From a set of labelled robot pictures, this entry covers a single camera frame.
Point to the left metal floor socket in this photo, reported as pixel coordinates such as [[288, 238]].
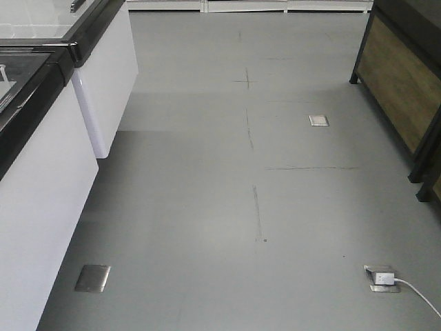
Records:
[[92, 278]]

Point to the far metal floor socket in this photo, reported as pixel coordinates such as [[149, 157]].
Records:
[[318, 120]]

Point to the far white chest freezer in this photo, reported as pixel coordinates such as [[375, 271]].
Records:
[[98, 37]]

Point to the wood panel black cabinet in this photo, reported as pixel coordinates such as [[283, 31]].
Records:
[[399, 64]]

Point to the white chest freezer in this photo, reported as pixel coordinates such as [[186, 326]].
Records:
[[98, 37], [48, 167]]

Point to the white power adapter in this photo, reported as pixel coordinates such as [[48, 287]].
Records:
[[384, 278]]

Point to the near white chest freezer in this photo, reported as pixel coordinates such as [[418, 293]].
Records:
[[48, 167]]

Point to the open metal floor socket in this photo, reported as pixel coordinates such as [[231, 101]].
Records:
[[369, 269]]

